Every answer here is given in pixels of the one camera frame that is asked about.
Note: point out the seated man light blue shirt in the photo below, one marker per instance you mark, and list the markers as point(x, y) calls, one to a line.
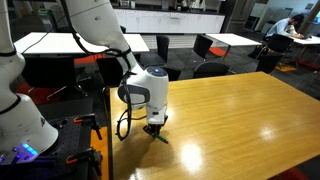
point(283, 25)

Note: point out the white kitchen counter cabinets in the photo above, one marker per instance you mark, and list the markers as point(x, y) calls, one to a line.
point(173, 23)

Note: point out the red seat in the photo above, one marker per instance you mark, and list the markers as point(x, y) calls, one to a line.
point(290, 174)

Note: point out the white board panel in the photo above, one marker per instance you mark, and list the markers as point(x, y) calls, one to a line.
point(258, 10)

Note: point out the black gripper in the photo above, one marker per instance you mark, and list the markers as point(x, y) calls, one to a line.
point(154, 127)

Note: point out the black office chair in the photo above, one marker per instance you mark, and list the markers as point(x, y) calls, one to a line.
point(174, 74)
point(50, 71)
point(280, 43)
point(210, 70)
point(162, 46)
point(202, 45)
point(268, 63)

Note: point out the green pen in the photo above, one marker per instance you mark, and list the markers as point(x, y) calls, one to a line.
point(162, 138)

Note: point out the white desk with laptop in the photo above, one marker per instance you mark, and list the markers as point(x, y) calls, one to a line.
point(308, 40)

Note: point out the white table with thin legs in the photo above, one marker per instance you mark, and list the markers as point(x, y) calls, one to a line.
point(233, 39)

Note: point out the green waste bin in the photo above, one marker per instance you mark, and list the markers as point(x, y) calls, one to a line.
point(45, 18)

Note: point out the orange seat cushion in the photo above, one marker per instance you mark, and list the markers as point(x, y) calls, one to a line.
point(217, 51)
point(88, 59)

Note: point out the slanted wooden column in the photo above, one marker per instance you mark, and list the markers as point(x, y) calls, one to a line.
point(310, 16)

